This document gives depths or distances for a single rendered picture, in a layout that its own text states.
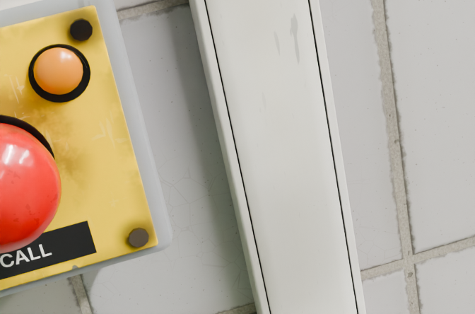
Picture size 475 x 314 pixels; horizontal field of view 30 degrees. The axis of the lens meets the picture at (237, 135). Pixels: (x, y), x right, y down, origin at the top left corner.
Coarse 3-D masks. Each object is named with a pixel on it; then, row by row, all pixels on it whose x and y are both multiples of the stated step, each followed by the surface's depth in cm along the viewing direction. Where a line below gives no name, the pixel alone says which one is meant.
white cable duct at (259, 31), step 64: (192, 0) 34; (256, 0) 34; (256, 64) 35; (320, 64) 36; (256, 128) 36; (320, 128) 37; (256, 192) 37; (320, 192) 38; (256, 256) 38; (320, 256) 39
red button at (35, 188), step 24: (0, 144) 26; (24, 144) 26; (0, 168) 26; (24, 168) 26; (48, 168) 26; (0, 192) 26; (24, 192) 26; (48, 192) 27; (0, 216) 26; (24, 216) 26; (48, 216) 27; (0, 240) 26; (24, 240) 27
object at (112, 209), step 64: (0, 0) 27; (64, 0) 27; (0, 64) 27; (128, 64) 29; (64, 128) 28; (128, 128) 29; (64, 192) 29; (128, 192) 30; (0, 256) 30; (64, 256) 30; (128, 256) 31
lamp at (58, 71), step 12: (60, 48) 27; (36, 60) 27; (48, 60) 27; (60, 60) 27; (72, 60) 27; (36, 72) 27; (48, 72) 27; (60, 72) 27; (72, 72) 27; (48, 84) 27; (60, 84) 27; (72, 84) 27
